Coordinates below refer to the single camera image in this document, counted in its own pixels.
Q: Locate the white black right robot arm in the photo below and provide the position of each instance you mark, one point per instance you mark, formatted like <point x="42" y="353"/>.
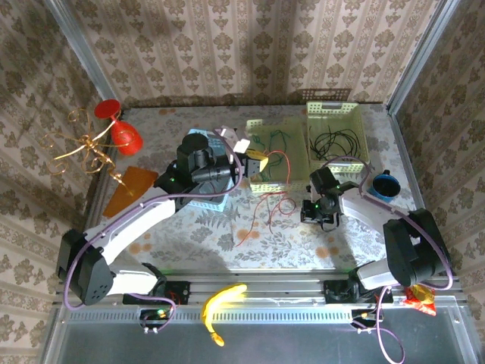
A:
<point x="363" y="206"/>

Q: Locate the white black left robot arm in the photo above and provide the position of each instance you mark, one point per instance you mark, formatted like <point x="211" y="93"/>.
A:
<point x="125" y="231"/>

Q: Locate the green perforated basket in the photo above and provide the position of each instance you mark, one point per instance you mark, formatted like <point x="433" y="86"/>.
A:
<point x="299" y="151"/>

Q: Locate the blue perforated basket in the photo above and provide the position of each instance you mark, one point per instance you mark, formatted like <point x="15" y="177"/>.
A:
<point x="212" y="203"/>

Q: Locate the blue mug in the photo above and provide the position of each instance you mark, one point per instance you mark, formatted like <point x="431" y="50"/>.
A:
<point x="386" y="186"/>

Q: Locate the orange translucent board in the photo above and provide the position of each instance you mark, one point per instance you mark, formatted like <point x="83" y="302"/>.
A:
<point x="132" y="186"/>

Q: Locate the red wine glass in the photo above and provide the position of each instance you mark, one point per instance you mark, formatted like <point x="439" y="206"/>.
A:
<point x="123" y="138"/>

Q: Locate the floral print tablecloth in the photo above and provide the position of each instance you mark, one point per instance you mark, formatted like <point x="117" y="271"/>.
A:
<point x="265" y="254"/>

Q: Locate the pale yellow perforated basket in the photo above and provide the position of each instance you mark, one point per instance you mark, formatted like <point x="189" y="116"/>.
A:
<point x="333" y="110"/>

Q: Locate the yellow banana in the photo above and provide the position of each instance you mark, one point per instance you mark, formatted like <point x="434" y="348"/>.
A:
<point x="223" y="295"/>

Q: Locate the red gold snack wrapper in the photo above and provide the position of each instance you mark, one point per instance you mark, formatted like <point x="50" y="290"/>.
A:
<point x="420" y="299"/>

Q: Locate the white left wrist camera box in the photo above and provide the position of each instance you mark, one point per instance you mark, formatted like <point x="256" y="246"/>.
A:
<point x="241" y="146"/>

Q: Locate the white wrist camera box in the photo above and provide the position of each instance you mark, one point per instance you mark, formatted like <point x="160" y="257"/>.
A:
<point x="315" y="193"/>
<point x="241" y="146"/>

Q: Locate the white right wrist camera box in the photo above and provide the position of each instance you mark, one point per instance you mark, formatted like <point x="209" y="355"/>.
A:
<point x="315" y="193"/>

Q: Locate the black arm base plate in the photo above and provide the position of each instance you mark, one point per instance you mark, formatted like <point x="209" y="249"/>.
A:
<point x="182" y="292"/>
<point x="335" y="294"/>

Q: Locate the aluminium frame rail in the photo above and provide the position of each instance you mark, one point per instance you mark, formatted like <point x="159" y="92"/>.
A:
<point x="265" y="288"/>

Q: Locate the aluminium frame post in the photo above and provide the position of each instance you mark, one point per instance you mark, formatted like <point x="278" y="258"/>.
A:
<point x="420" y="57"/>
<point x="79" y="49"/>

